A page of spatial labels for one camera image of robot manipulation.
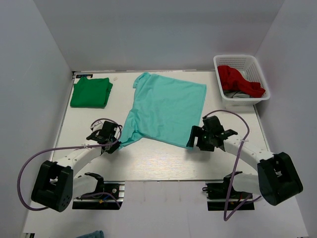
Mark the dark teal cloth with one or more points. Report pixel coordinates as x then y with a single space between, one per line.
95 234

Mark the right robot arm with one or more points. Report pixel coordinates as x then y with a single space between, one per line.
276 179

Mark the grey garment in basket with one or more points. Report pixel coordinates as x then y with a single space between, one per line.
236 94

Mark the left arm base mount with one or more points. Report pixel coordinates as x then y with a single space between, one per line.
92 192

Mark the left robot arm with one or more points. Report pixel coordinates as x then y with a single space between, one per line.
58 182

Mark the blue label sticker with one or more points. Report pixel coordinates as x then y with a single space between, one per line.
84 75

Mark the folded green t-shirt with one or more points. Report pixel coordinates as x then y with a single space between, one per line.
91 93

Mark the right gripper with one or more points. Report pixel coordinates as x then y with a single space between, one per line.
197 132

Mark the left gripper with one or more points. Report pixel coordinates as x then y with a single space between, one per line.
116 146

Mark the white plastic basket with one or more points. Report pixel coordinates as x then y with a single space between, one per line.
248 66

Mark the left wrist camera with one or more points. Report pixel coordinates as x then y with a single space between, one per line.
96 125

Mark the red t-shirt in basket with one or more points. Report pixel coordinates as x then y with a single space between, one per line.
232 80

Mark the teal t-shirt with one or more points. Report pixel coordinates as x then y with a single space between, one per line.
164 109

